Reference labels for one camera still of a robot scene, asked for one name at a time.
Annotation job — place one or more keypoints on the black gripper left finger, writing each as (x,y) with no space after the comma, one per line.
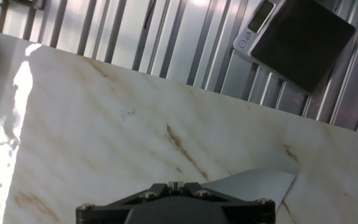
(98,214)

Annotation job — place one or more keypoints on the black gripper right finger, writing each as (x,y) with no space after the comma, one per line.
(253,213)

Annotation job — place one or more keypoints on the white paper sheet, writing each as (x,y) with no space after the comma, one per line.
(253,185)

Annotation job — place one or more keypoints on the marble pattern board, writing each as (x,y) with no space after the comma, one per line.
(104,124)

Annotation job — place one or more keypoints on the silver digital scale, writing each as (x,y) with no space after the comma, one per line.
(300,43)

